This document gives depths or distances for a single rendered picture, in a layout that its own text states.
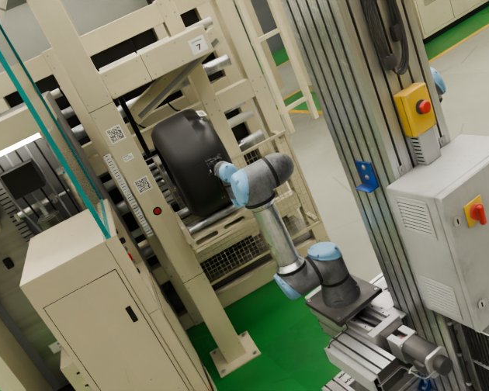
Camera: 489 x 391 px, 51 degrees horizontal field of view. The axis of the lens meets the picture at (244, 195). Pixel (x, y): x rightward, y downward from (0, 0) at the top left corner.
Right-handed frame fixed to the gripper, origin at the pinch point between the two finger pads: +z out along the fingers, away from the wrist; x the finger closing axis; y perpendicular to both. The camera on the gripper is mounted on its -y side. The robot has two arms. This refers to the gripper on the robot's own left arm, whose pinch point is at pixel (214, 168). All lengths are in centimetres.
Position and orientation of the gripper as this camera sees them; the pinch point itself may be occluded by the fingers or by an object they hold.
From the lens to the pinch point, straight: 244.9
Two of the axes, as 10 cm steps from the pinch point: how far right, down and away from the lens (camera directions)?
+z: -2.6, -1.5, 9.5
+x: -8.7, 4.7, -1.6
